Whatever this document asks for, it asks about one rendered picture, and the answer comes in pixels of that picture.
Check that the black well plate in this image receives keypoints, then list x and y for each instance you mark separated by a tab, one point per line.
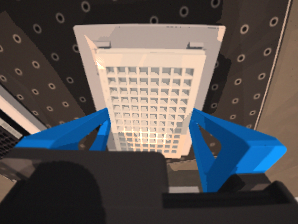
10	133

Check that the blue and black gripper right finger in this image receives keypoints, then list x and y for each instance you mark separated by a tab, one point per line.
243	150

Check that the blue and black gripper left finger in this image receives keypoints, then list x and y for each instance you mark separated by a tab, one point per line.
67	136

